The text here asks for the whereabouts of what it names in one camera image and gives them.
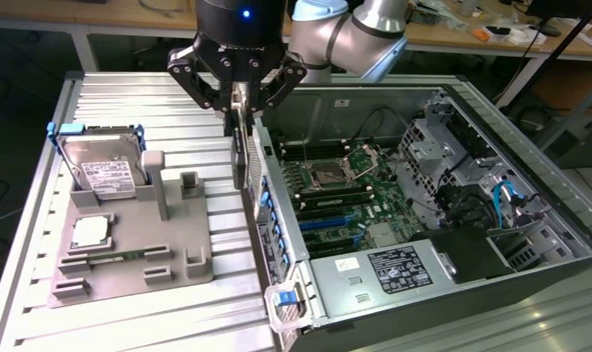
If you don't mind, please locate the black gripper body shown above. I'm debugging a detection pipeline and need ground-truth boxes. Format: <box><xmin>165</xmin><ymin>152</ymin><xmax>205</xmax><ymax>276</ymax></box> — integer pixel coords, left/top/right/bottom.
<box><xmin>191</xmin><ymin>0</ymin><xmax>290</xmax><ymax>84</ymax></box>

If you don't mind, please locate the black gpu with metal bracket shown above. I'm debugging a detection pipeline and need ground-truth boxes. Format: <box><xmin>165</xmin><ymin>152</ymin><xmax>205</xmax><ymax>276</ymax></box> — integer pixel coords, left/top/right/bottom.
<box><xmin>222</xmin><ymin>82</ymin><xmax>253</xmax><ymax>191</ymax></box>

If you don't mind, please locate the black ram slot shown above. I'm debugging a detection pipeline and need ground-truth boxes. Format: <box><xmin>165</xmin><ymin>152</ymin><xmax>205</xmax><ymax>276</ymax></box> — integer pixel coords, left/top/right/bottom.
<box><xmin>290</xmin><ymin>184</ymin><xmax>369</xmax><ymax>197</ymax></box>
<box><xmin>277</xmin><ymin>140</ymin><xmax>350</xmax><ymax>152</ymax></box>
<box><xmin>278</xmin><ymin>148</ymin><xmax>350</xmax><ymax>161</ymax></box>

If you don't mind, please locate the open socket cover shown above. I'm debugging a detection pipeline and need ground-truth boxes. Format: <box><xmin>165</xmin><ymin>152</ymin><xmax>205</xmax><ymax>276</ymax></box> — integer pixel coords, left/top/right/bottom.
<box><xmin>341</xmin><ymin>144</ymin><xmax>382</xmax><ymax>180</ymax></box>

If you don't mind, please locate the cpu socket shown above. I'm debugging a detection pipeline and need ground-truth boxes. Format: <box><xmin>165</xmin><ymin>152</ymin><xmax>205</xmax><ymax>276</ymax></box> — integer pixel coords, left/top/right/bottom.
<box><xmin>306</xmin><ymin>161</ymin><xmax>348</xmax><ymax>186</ymax></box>

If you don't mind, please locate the hard disk in blue carrier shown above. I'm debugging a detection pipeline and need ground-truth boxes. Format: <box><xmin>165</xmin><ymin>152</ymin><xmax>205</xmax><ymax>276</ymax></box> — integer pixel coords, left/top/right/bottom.
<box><xmin>45</xmin><ymin>120</ymin><xmax>147</xmax><ymax>202</ymax></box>

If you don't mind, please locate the black installed ram stick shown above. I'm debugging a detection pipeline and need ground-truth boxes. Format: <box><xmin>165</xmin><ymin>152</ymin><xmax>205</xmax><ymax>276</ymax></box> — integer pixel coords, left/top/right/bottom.
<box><xmin>297</xmin><ymin>192</ymin><xmax>374</xmax><ymax>213</ymax></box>

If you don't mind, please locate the silver disk bay cage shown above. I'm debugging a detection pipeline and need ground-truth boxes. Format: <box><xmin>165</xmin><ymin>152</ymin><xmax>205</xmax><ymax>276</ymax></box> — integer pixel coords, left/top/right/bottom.
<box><xmin>396</xmin><ymin>116</ymin><xmax>476</xmax><ymax>221</ymax></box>

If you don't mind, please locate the blue expansion slot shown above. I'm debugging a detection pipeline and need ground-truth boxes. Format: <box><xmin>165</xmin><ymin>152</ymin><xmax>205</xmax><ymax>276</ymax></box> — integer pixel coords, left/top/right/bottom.
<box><xmin>298</xmin><ymin>215</ymin><xmax>354</xmax><ymax>231</ymax></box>

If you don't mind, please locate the green motherboard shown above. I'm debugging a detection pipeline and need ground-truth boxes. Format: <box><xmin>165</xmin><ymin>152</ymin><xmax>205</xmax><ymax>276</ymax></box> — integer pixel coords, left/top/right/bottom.
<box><xmin>274</xmin><ymin>141</ymin><xmax>441</xmax><ymax>257</ymax></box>

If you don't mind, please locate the white black device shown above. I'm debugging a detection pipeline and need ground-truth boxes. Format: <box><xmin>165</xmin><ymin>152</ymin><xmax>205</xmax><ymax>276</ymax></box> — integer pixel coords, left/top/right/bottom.
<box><xmin>485</xmin><ymin>24</ymin><xmax>546</xmax><ymax>45</ymax></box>

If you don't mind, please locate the silver chipset heatsink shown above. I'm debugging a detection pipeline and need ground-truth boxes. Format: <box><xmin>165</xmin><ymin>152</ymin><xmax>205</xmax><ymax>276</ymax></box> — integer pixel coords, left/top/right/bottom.
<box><xmin>365</xmin><ymin>223</ymin><xmax>408</xmax><ymax>249</ymax></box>

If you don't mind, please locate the black expansion slot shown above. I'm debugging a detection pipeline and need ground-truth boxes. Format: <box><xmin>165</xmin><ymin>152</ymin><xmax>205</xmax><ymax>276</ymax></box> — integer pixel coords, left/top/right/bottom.
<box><xmin>305</xmin><ymin>240</ymin><xmax>369</xmax><ymax>257</ymax></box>

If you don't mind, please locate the silver cpu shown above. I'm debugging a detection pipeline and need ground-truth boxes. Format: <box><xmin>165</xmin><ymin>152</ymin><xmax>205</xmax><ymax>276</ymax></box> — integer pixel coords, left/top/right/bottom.
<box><xmin>71</xmin><ymin>216</ymin><xmax>113</xmax><ymax>249</ymax></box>

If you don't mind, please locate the grey parts rack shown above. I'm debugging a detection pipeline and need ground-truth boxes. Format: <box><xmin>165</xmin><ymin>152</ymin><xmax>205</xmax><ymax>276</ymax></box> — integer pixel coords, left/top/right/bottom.
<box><xmin>47</xmin><ymin>148</ymin><xmax>215</xmax><ymax>311</ymax></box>

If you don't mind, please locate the green ram stick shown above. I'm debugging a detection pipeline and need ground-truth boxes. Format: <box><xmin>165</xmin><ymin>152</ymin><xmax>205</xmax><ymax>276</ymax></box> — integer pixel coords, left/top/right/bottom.
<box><xmin>82</xmin><ymin>249</ymin><xmax>154</xmax><ymax>263</ymax></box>

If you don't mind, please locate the black slanted pole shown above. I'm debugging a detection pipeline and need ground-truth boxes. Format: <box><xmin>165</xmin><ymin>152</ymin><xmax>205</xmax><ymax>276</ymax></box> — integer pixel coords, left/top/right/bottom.
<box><xmin>544</xmin><ymin>12</ymin><xmax>592</xmax><ymax>67</ymax></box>

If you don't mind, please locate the grey power supply unit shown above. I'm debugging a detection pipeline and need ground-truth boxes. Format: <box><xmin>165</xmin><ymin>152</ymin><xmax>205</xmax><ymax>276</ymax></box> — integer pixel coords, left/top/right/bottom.
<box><xmin>306</xmin><ymin>240</ymin><xmax>461</xmax><ymax>319</ymax></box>

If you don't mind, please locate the black fan shroud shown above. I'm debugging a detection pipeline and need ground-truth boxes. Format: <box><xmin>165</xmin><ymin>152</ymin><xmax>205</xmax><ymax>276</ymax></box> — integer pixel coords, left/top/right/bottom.
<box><xmin>429</xmin><ymin>227</ymin><xmax>516</xmax><ymax>286</ymax></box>

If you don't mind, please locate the black box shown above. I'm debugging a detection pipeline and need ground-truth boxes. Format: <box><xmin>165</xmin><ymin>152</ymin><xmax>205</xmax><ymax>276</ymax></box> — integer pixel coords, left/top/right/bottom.
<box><xmin>544</xmin><ymin>117</ymin><xmax>592</xmax><ymax>169</ymax></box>

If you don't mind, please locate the grey case foot blue tag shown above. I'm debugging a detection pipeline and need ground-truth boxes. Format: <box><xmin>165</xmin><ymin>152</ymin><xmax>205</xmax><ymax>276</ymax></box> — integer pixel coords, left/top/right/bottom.
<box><xmin>263</xmin><ymin>281</ymin><xmax>311</xmax><ymax>334</ymax></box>

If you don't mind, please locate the black open pc case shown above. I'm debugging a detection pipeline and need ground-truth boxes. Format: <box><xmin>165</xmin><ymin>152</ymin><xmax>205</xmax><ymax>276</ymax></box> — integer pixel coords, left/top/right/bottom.
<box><xmin>241</xmin><ymin>82</ymin><xmax>592</xmax><ymax>352</ymax></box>

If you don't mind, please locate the black looped wire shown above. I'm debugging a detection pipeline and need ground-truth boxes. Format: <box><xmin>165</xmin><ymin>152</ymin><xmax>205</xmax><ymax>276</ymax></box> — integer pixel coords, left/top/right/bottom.
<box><xmin>361</xmin><ymin>105</ymin><xmax>409</xmax><ymax>142</ymax></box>

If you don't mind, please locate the wooden desk white frame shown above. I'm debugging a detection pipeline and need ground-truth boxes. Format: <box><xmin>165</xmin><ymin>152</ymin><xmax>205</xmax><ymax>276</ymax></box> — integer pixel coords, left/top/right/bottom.
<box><xmin>400</xmin><ymin>0</ymin><xmax>592</xmax><ymax>107</ymax></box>
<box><xmin>0</xmin><ymin>0</ymin><xmax>295</xmax><ymax>73</ymax></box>

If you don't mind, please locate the black coiled cable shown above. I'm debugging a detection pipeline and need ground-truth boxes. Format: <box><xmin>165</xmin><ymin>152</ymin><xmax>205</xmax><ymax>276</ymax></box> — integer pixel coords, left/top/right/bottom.
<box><xmin>513</xmin><ymin>104</ymin><xmax>546</xmax><ymax>133</ymax></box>

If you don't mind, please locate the black wire bundle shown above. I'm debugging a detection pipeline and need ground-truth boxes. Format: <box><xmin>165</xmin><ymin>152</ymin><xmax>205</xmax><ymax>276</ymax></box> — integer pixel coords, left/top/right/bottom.
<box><xmin>434</xmin><ymin>183</ymin><xmax>494</xmax><ymax>230</ymax></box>

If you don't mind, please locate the blue wire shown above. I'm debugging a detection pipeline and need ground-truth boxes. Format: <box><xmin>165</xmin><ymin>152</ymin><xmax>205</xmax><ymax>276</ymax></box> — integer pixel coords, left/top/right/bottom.
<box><xmin>490</xmin><ymin>175</ymin><xmax>528</xmax><ymax>230</ymax></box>

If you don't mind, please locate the silver slotted metal bracket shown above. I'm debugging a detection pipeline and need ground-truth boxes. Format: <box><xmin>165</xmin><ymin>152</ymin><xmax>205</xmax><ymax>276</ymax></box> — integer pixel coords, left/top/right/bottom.
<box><xmin>485</xmin><ymin>219</ymin><xmax>558</xmax><ymax>273</ymax></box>

